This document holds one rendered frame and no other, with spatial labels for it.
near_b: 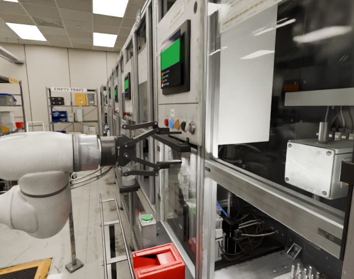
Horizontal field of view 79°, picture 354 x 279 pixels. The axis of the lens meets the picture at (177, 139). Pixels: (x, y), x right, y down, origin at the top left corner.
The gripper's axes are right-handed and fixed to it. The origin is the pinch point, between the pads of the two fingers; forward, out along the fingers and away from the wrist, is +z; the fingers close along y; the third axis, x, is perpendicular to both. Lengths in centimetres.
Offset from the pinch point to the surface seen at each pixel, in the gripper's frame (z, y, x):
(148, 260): -2.5, -41.6, 14.9
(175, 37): 4.1, 34.1, 5.1
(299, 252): 50, -42, -7
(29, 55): -115, 229, 725
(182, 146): 3.0, 0.1, -1.2
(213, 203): 11.0, -17.0, -5.5
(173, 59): 4.4, 28.0, 7.2
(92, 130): 44, 1, 619
